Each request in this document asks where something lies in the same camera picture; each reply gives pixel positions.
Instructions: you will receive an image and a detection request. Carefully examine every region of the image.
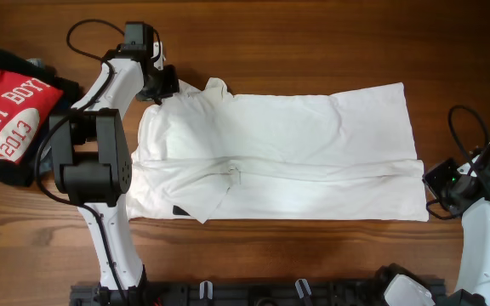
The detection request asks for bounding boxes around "red printed folded t-shirt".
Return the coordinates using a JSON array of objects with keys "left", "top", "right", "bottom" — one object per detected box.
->
[{"left": 0, "top": 69, "right": 63, "bottom": 163}]

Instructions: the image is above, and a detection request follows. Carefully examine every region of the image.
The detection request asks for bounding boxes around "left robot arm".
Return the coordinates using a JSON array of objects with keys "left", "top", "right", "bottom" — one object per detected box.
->
[{"left": 44, "top": 21, "right": 179, "bottom": 304}]

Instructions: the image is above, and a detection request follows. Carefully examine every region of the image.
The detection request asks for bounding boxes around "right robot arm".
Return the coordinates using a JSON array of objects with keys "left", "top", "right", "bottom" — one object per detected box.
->
[{"left": 377, "top": 143, "right": 490, "bottom": 305}]

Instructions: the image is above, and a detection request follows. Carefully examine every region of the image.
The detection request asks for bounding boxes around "black folded garment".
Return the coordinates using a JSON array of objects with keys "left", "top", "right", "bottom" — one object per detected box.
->
[{"left": 0, "top": 48, "right": 83, "bottom": 187}]

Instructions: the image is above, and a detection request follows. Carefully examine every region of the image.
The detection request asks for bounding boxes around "white t-shirt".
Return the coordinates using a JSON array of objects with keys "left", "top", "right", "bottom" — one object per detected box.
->
[{"left": 126, "top": 78, "right": 428, "bottom": 222}]

